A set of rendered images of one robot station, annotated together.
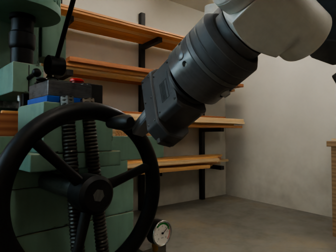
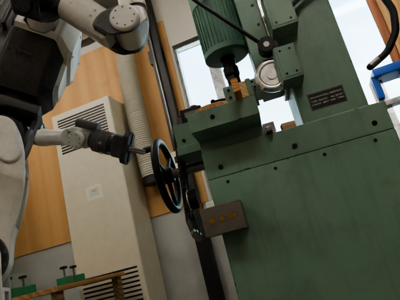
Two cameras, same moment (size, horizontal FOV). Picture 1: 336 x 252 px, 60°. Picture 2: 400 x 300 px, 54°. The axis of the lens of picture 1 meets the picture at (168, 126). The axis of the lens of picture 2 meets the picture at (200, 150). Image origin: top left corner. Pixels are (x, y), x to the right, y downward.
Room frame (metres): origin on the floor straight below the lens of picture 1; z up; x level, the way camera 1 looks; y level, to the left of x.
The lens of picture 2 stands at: (1.70, -0.67, 0.49)
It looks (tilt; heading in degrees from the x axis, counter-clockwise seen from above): 15 degrees up; 142
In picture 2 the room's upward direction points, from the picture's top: 14 degrees counter-clockwise
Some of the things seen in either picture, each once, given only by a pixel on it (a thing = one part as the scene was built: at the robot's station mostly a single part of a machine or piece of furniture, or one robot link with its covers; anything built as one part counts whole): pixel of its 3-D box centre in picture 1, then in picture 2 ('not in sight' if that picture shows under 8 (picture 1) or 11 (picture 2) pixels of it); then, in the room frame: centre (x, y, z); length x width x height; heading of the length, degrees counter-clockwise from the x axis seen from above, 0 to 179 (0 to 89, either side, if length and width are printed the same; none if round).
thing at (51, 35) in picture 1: (49, 39); (278, 12); (0.97, 0.40, 1.23); 0.09 x 0.08 x 0.15; 44
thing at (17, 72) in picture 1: (19, 85); (243, 94); (0.73, 0.37, 1.03); 0.14 x 0.07 x 0.09; 44
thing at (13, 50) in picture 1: (22, 40); (231, 71); (0.71, 0.36, 1.13); 0.06 x 0.06 x 0.12
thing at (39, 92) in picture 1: (68, 93); (190, 119); (0.59, 0.20, 0.99); 0.13 x 0.11 x 0.06; 134
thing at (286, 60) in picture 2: not in sight; (287, 66); (0.95, 0.37, 1.02); 0.09 x 0.07 x 0.12; 134
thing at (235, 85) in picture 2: not in sight; (244, 116); (0.76, 0.30, 0.92); 0.62 x 0.02 x 0.04; 134
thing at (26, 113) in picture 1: (65, 128); (196, 137); (0.59, 0.21, 0.91); 0.15 x 0.14 x 0.09; 134
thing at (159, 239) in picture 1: (157, 235); (195, 202); (0.74, 0.03, 0.65); 0.06 x 0.04 x 0.08; 134
